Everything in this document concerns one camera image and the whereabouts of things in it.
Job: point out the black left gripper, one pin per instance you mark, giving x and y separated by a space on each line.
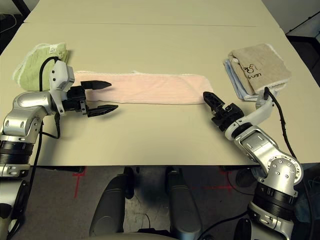
75 96

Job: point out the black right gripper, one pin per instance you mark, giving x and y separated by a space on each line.
230 113

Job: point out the pink towel with white trim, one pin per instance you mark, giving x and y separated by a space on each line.
155 87

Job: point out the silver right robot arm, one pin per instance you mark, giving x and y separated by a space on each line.
260 145

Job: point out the light blue folded towel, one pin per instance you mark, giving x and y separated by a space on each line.
233 80

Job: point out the beige folded towel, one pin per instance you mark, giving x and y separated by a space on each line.
265 62

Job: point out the green folded towel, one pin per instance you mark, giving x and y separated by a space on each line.
32 67

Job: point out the bystander shoe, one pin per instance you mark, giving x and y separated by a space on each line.
245 178

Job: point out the grey left robot leg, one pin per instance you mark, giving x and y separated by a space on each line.
110 200

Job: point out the grey robot leg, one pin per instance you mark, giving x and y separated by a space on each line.
110 200
185 205

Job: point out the grey right robot leg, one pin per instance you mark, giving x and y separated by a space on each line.
185 205

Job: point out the black stand bar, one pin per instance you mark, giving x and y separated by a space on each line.
302 23

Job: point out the bystander blue jeans leg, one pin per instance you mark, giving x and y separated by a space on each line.
310 200

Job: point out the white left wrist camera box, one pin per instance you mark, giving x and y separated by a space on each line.
58 75

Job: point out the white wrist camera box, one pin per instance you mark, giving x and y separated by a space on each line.
58 75
262 112

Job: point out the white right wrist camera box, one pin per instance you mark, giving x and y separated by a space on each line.
262 112

